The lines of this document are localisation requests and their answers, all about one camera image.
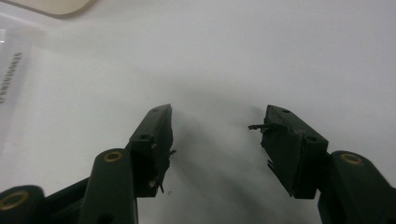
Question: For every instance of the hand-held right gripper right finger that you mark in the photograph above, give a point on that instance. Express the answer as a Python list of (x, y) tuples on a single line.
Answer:
[(295, 149)]

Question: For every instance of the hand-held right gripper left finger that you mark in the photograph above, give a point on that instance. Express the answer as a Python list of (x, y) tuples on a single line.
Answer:
[(152, 149)]

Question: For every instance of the clear plastic bag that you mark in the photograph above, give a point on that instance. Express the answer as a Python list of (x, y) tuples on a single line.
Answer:
[(14, 81)]

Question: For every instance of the beige rounded board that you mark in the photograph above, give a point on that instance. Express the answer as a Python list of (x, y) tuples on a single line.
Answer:
[(56, 6)]

